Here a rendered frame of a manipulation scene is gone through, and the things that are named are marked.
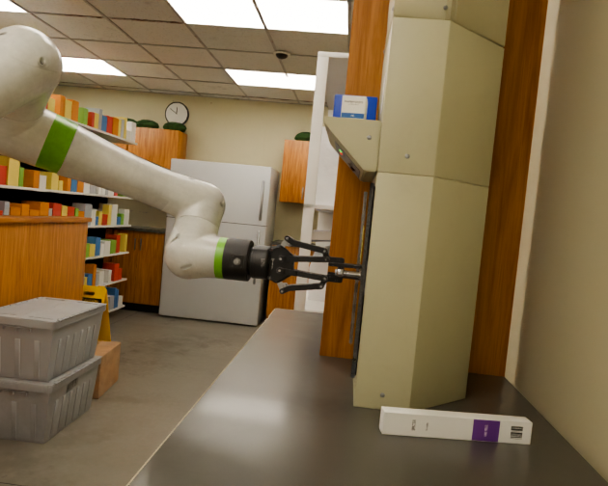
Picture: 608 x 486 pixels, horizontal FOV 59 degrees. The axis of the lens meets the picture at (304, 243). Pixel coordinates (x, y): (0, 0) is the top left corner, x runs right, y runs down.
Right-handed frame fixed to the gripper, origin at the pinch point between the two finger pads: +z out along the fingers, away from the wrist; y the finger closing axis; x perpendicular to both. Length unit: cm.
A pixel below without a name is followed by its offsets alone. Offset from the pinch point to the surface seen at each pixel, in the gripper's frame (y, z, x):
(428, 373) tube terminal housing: -18.5, 19.1, -7.4
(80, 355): -82, -146, 178
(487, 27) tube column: 53, 24, -2
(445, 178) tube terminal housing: 21.2, 18.2, -7.9
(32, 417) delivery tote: -106, -152, 144
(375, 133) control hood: 28.5, 3.5, -10.9
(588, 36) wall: 56, 48, 6
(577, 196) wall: 21, 48, 2
